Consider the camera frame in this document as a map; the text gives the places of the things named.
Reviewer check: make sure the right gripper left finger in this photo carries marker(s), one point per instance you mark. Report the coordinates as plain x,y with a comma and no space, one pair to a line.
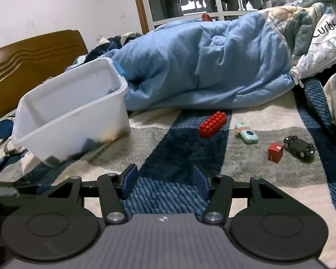
64,201

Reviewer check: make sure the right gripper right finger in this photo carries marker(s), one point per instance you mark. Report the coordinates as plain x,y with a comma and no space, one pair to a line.
219,190

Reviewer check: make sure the red long building block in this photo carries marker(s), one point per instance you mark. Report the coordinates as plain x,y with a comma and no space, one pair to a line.
212,125

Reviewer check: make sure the black toy car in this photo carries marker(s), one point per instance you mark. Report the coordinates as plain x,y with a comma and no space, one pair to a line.
299,147

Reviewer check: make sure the teal toy figure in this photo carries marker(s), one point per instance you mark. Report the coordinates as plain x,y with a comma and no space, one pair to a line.
246,133

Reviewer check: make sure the blue patterned pillow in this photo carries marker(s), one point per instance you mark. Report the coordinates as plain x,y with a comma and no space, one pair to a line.
6,126

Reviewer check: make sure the small red cube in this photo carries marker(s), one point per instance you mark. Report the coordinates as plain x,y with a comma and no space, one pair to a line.
275,152

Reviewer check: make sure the checkered blue grey blanket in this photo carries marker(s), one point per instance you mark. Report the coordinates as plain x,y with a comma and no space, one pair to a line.
165,145

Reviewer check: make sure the white plastic bin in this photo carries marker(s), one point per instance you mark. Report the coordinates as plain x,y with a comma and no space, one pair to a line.
73,113

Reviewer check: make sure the wooden headboard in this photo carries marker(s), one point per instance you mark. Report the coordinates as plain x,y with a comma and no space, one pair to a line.
27,63

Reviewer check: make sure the light blue duvet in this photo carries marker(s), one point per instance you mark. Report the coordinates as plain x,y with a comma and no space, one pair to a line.
206,65

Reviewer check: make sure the red bag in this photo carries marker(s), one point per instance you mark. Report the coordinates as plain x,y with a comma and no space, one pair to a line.
206,18

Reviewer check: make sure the patterned white quilt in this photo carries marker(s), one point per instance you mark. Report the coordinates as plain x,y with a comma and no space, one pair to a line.
308,29

